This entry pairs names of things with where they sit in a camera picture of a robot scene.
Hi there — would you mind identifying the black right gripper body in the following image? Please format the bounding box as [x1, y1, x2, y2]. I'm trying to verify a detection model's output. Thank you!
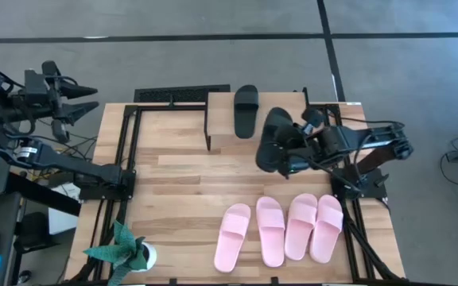
[298, 126, 336, 170]

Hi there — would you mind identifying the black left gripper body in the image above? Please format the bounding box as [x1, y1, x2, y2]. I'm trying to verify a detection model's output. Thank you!
[24, 60, 71, 144]

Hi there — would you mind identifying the black foam slide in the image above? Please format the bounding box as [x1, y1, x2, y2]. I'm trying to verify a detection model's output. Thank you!
[233, 84, 260, 140]
[254, 106, 296, 174]

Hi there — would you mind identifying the pink foam slide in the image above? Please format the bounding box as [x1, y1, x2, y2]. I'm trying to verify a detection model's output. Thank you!
[309, 194, 344, 265]
[213, 203, 252, 274]
[255, 195, 286, 269]
[284, 193, 319, 262]

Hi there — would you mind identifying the black perforated floor grille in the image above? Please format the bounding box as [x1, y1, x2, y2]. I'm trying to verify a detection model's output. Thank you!
[133, 83, 231, 103]

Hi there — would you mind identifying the white box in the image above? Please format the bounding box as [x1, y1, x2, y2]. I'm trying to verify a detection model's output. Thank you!
[48, 184, 81, 235]

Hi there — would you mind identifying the black stool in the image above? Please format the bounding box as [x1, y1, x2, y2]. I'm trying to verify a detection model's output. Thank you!
[14, 212, 59, 255]

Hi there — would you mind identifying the green plant in white pot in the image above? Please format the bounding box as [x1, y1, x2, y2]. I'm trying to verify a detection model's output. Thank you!
[82, 220, 158, 286]

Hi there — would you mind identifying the wooden shelf with black frame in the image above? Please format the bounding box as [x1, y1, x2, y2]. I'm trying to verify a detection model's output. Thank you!
[204, 87, 312, 152]

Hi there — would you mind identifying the black aluminium rig frame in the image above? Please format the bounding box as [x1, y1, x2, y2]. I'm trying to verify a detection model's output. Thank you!
[68, 101, 407, 286]

